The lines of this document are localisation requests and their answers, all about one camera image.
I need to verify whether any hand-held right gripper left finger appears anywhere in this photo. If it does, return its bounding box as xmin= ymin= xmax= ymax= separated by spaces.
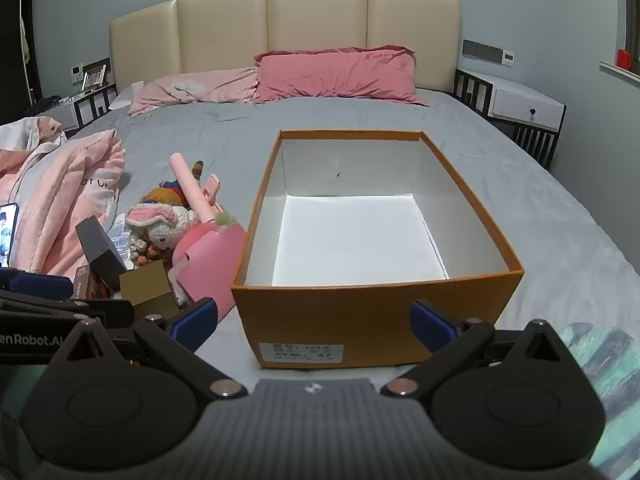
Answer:
xmin=47 ymin=299 xmax=248 ymax=401

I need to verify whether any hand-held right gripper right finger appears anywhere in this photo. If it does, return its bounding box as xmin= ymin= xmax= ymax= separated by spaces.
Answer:
xmin=380 ymin=299 xmax=576 ymax=400

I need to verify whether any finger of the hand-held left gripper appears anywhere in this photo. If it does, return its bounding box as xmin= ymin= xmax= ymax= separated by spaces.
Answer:
xmin=0 ymin=267 xmax=74 ymax=303
xmin=0 ymin=291 xmax=135 ymax=332

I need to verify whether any small gold cardboard box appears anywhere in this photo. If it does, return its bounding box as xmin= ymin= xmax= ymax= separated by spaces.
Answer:
xmin=119 ymin=260 xmax=176 ymax=318

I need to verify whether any orange cardboard box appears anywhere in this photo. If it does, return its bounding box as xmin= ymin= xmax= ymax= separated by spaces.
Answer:
xmin=231 ymin=130 xmax=525 ymax=370

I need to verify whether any crochet bunny toy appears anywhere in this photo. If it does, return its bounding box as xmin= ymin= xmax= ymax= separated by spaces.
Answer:
xmin=125 ymin=203 xmax=201 ymax=266

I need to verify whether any pink selfie stick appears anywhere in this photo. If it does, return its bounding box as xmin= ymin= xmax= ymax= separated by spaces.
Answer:
xmin=169 ymin=153 xmax=226 ymax=226

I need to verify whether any dark red box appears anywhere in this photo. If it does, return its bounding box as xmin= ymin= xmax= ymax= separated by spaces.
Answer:
xmin=74 ymin=264 xmax=112 ymax=302

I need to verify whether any smartphone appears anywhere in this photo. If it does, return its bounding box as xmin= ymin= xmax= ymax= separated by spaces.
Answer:
xmin=0 ymin=202 xmax=20 ymax=268

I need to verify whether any dark grey box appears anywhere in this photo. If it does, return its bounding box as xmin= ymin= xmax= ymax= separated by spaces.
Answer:
xmin=75 ymin=216 xmax=129 ymax=291

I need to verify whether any blue card packet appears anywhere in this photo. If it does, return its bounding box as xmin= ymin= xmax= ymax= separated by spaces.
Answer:
xmin=112 ymin=212 xmax=134 ymax=261

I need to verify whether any pink quilt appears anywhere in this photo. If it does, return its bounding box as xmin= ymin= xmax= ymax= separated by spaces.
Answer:
xmin=0 ymin=116 xmax=127 ymax=276

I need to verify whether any brown bear plush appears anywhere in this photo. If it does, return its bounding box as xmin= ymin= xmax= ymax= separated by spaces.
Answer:
xmin=142 ymin=160 xmax=206 ymax=211

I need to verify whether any teal patterned cloth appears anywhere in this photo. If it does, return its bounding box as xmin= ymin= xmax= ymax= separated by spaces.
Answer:
xmin=555 ymin=322 xmax=640 ymax=480

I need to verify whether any cluttered black-framed nightstand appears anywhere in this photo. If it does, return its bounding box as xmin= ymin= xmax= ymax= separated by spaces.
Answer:
xmin=42 ymin=84 xmax=118 ymax=131

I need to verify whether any light pink pillow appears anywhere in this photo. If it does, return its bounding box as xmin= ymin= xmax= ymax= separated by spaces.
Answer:
xmin=128 ymin=67 xmax=261 ymax=117

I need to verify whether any white drawer nightstand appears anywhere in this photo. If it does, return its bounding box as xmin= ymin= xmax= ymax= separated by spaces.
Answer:
xmin=452 ymin=69 xmax=567 ymax=171

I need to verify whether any dark pink pillow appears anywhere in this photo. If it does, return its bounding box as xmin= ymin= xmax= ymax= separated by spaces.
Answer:
xmin=252 ymin=47 xmax=431 ymax=107

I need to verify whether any beige padded headboard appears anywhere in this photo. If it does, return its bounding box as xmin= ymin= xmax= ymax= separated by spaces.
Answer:
xmin=109 ymin=0 xmax=462 ymax=93

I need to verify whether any photo frame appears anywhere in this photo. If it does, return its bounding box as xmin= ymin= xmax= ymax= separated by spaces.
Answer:
xmin=81 ymin=64 xmax=108 ymax=91

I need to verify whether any grey wall control panel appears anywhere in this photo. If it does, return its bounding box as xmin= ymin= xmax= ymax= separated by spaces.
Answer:
xmin=462 ymin=39 xmax=517 ymax=66

